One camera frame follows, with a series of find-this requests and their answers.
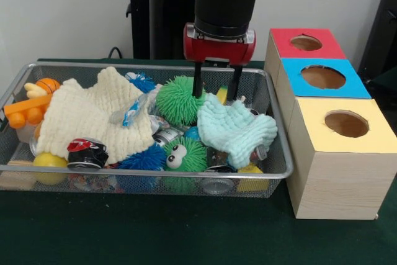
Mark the green spiky ball with eyes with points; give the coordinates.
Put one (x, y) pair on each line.
(192, 153)

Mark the mint green waffle cloth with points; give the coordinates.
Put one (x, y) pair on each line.
(235, 128)

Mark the blue spiky ball with eyes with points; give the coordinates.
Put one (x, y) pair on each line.
(142, 82)

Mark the orange plastic toy block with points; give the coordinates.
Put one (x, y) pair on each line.
(24, 116)

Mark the crushed black red can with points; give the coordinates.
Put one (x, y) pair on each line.
(87, 153)

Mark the yellow ball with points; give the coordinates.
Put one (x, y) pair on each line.
(49, 161)

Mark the dark green table cloth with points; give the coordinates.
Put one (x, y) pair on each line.
(387, 91)
(155, 231)

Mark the cream waffle cloth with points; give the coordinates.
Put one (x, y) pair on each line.
(87, 113)

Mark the shallow clear mesh bin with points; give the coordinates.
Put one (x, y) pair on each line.
(14, 151)

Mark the blue spiky rubber ball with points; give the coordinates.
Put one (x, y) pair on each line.
(145, 158)

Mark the green spiky rubber ball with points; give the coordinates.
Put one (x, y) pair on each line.
(176, 103)

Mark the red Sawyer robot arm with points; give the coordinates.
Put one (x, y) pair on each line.
(226, 4)

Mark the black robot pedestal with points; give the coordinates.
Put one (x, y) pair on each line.
(161, 13)

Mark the small orange basketball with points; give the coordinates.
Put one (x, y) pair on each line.
(48, 84)

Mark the black upright panel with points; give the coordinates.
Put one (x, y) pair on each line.
(386, 13)

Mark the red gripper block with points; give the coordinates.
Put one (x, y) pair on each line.
(217, 51)

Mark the wooden box with three holes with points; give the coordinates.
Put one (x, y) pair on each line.
(338, 184)

